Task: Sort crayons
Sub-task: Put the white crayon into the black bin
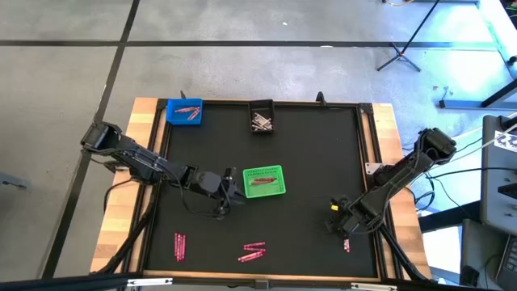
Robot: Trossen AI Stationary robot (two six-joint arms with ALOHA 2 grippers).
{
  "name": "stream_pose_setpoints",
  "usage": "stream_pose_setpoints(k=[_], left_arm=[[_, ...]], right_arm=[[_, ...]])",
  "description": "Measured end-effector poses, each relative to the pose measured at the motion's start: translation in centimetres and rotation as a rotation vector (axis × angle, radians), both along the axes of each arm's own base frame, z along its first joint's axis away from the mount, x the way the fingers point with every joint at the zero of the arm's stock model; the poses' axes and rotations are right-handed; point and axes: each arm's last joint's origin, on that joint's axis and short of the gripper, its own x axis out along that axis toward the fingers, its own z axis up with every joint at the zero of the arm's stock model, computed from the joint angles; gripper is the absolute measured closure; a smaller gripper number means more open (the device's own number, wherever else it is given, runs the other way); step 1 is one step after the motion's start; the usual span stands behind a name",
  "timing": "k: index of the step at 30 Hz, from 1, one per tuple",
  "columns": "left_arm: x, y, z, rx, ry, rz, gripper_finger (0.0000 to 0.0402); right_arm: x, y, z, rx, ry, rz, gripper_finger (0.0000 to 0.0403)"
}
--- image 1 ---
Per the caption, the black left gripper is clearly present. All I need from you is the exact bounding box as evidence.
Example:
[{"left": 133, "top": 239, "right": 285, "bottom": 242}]
[{"left": 213, "top": 167, "right": 247, "bottom": 219}]

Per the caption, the green plastic basket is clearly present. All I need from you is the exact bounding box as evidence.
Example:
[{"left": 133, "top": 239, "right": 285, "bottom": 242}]
[{"left": 242, "top": 164, "right": 287, "bottom": 200}]

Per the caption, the black table mat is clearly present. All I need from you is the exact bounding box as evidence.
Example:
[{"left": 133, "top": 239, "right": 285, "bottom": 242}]
[{"left": 145, "top": 103, "right": 380, "bottom": 278}]

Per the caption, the black plastic basket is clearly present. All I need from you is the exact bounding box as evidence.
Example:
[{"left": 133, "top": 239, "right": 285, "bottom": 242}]
[{"left": 248, "top": 99, "right": 276, "bottom": 135}]

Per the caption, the blue plastic basket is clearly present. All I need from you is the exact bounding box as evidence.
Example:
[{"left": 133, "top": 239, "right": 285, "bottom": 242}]
[{"left": 165, "top": 98, "right": 204, "bottom": 126}]

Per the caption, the black metal bar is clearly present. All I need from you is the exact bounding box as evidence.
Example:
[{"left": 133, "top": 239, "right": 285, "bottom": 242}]
[{"left": 418, "top": 200, "right": 484, "bottom": 234}]

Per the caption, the low grey box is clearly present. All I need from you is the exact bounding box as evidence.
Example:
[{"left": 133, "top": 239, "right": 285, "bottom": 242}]
[{"left": 459, "top": 219, "right": 517, "bottom": 291}]

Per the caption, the grey equipment cabinet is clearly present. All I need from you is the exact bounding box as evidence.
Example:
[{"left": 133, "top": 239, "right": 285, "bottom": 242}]
[{"left": 480, "top": 114, "right": 517, "bottom": 236}]

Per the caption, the black tripod stand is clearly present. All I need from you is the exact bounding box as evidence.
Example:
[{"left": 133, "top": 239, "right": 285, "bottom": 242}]
[{"left": 376, "top": 0, "right": 442, "bottom": 73}]

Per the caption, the white marker label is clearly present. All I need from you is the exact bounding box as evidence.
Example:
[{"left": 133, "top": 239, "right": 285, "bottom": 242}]
[{"left": 494, "top": 129, "right": 517, "bottom": 154}]

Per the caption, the black rig beam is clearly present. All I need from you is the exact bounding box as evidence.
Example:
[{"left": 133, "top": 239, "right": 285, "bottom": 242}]
[{"left": 0, "top": 271, "right": 142, "bottom": 291}]

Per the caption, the grey floor object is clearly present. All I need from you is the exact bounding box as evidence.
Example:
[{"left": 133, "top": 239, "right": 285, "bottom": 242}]
[{"left": 0, "top": 171, "right": 32, "bottom": 191}]

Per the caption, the black cable conduit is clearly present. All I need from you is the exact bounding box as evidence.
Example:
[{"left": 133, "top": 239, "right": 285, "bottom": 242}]
[
  {"left": 93, "top": 189, "right": 162, "bottom": 276},
  {"left": 368, "top": 217, "right": 430, "bottom": 283}
]

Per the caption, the silver metal bracket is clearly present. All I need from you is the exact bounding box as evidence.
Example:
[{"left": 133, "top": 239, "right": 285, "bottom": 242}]
[
  {"left": 350, "top": 282, "right": 399, "bottom": 291},
  {"left": 127, "top": 277, "right": 174, "bottom": 288}
]

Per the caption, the black aluminium table frame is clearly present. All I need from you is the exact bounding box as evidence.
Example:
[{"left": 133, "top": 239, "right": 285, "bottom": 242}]
[{"left": 123, "top": 96, "right": 429, "bottom": 286}]

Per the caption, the dark metal desk frame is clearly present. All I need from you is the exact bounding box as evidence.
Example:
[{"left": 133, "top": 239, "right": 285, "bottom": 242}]
[{"left": 438, "top": 78, "right": 517, "bottom": 112}]

